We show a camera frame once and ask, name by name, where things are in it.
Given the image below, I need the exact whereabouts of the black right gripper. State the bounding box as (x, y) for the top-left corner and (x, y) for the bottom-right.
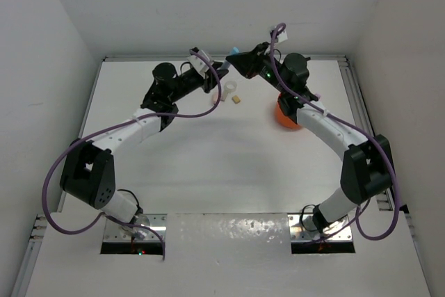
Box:
(227, 41), (289, 95)

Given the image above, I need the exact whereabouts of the blue capped glue stick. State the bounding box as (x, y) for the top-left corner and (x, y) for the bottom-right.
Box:
(220, 47), (239, 70)

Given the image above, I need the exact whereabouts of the clear tape dispenser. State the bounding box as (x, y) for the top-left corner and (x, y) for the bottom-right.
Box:
(220, 81), (237, 102)

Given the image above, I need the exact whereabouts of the pink mini stapler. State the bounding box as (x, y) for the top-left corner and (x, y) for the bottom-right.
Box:
(212, 92), (220, 105)

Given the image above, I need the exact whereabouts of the yellow eraser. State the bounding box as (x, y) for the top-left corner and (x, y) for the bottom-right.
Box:
(232, 95), (241, 104)

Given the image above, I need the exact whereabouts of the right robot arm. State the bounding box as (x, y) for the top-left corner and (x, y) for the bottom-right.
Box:
(226, 42), (395, 233)

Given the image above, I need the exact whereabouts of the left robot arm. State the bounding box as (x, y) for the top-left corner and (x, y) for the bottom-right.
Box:
(60, 56), (229, 223)

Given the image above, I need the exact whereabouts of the orange round organizer container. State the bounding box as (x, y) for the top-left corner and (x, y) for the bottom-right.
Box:
(274, 102), (301, 130)

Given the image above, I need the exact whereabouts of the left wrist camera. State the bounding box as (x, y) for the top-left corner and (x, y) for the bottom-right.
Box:
(187, 47), (213, 77)

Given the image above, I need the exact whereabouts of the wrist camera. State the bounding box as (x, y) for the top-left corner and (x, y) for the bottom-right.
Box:
(187, 47), (213, 77)
(269, 26), (288, 44)

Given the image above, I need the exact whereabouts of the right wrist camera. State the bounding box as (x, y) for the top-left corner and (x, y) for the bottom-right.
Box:
(269, 26), (288, 44)

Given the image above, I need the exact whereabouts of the aluminium table edge rail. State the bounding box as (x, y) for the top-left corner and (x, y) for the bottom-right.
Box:
(102, 54), (348, 63)

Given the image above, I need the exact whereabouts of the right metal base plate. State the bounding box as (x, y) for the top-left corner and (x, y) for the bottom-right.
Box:
(288, 212), (355, 242)

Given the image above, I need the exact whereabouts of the metal base plate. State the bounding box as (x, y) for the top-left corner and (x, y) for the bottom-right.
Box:
(288, 212), (355, 242)
(103, 214), (167, 243)

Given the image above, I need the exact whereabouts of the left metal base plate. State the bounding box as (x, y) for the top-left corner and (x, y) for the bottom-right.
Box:
(103, 214), (167, 243)

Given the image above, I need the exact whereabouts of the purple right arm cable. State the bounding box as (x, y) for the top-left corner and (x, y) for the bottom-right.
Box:
(269, 22), (403, 241)

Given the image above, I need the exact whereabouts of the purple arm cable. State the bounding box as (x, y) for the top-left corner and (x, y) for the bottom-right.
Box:
(42, 48), (223, 262)
(269, 22), (403, 241)

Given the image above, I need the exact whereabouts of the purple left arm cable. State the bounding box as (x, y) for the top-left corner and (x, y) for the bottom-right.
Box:
(42, 48), (223, 262)

